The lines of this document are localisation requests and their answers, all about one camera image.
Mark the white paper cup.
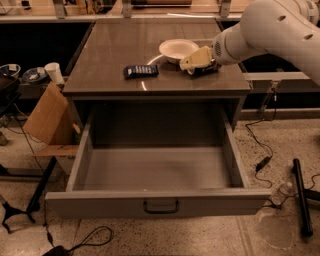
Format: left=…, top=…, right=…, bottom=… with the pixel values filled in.
left=45, top=62, right=65, bottom=85

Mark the open grey top drawer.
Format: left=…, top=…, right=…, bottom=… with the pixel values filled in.
left=46, top=103, right=270, bottom=218

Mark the dark blue snack bag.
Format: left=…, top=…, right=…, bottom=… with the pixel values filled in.
left=123, top=65, right=159, bottom=79

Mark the white paper bowl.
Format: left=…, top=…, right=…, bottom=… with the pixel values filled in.
left=159, top=39, right=199, bottom=65

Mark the brown cardboard box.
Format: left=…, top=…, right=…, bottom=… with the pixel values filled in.
left=23, top=82, right=78, bottom=157

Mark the black drawer handle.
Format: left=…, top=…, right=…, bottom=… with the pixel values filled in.
left=143, top=200, right=180, bottom=215

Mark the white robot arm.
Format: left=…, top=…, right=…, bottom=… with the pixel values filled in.
left=180, top=0, right=320, bottom=84

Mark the black floor cable left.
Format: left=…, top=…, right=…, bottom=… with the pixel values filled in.
left=11, top=105, right=114, bottom=256

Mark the black tripod leg left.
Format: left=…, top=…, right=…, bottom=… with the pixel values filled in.
left=0, top=157, right=58, bottom=234

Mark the clear plastic water bottle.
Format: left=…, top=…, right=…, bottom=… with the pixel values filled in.
left=272, top=182, right=293, bottom=205

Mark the black metal stand leg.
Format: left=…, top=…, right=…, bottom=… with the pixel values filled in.
left=292, top=158, right=320, bottom=237

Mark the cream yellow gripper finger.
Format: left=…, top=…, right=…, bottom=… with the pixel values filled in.
left=179, top=46, right=212, bottom=70

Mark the black power cable with adapter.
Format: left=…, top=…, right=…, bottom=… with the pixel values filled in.
left=244, top=87, right=320, bottom=210

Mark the blue pepsi can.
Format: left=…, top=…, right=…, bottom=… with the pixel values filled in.
left=187, top=63, right=221, bottom=76

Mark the dark bowl with items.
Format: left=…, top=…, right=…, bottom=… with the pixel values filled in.
left=22, top=67, right=48, bottom=84

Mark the grey cabinet with glossy top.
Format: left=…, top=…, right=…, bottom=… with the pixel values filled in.
left=63, top=18, right=251, bottom=127

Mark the blue bowl at left edge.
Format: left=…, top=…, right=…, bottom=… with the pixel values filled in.
left=0, top=64, right=21, bottom=79

